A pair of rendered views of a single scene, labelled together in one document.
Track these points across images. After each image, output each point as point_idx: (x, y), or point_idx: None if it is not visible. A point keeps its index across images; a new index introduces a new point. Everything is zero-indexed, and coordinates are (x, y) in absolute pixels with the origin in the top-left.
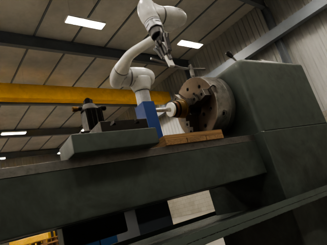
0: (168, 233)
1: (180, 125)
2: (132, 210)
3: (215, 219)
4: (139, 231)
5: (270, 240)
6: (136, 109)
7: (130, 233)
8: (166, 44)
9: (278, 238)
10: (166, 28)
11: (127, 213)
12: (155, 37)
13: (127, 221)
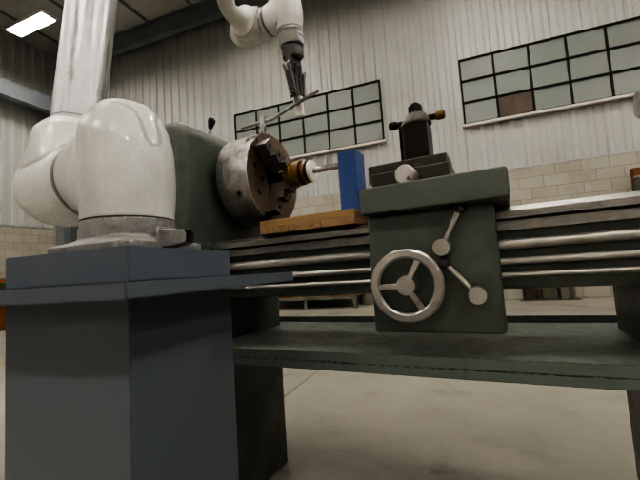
0: (319, 349)
1: (248, 181)
2: (226, 308)
3: (282, 338)
4: (233, 369)
5: (258, 373)
6: (356, 152)
7: (205, 384)
8: (304, 88)
9: (265, 368)
10: (255, 34)
11: (206, 317)
12: (294, 57)
13: (200, 345)
